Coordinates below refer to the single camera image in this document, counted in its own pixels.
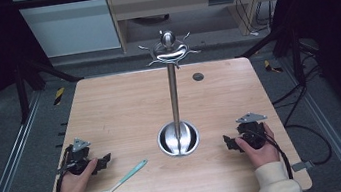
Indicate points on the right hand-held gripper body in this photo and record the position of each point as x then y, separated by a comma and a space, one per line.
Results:
252, 131

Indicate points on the person's right hand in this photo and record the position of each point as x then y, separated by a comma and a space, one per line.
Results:
264, 155

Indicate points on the yellow black tape strip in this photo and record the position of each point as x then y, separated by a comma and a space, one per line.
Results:
59, 96
270, 66

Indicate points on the person's left hand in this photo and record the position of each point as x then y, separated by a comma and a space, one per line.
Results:
72, 189

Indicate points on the white cabinet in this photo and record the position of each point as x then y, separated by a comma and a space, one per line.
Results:
71, 25

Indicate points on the grey table edge clamp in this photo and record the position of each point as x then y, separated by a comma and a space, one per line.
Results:
302, 166

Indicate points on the steel utensil hanging rack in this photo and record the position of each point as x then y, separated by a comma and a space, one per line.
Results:
175, 102

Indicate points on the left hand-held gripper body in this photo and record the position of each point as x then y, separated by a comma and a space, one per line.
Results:
80, 154

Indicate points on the black metal stand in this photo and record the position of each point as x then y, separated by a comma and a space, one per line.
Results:
22, 96
297, 58

